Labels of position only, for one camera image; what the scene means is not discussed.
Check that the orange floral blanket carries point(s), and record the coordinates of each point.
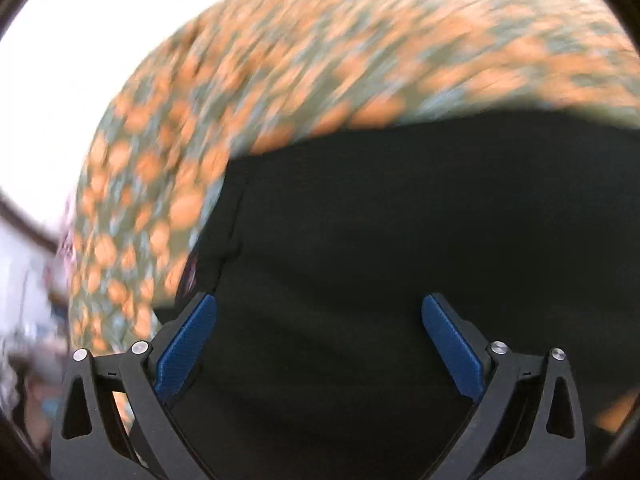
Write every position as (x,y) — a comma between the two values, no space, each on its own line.
(320,75)

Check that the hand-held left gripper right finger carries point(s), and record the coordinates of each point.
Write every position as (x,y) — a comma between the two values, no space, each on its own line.
(452,347)

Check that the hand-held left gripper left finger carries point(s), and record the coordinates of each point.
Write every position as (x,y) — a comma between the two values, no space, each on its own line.
(184,347)

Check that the black pants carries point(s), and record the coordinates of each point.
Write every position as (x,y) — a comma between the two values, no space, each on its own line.
(380,260)

